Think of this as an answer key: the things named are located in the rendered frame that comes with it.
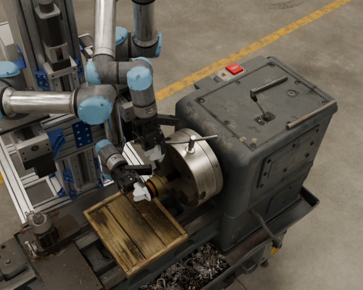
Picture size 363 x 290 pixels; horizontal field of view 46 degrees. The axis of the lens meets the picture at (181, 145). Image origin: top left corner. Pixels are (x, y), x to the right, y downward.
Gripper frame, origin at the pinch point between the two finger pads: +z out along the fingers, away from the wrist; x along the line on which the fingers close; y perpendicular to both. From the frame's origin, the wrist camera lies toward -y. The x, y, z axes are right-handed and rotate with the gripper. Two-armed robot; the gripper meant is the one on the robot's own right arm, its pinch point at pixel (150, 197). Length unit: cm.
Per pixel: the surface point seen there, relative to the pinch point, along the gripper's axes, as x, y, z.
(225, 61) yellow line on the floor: -109, -183, -153
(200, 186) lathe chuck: 6.2, -16.5, 10.7
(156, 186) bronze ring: 3.1, -3.7, -0.9
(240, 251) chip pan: -54, -39, 21
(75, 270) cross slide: -11.1, 37.0, 4.9
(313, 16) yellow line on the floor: -109, -314, -161
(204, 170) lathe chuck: 10.5, -20.2, 7.8
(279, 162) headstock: 0, -55, 17
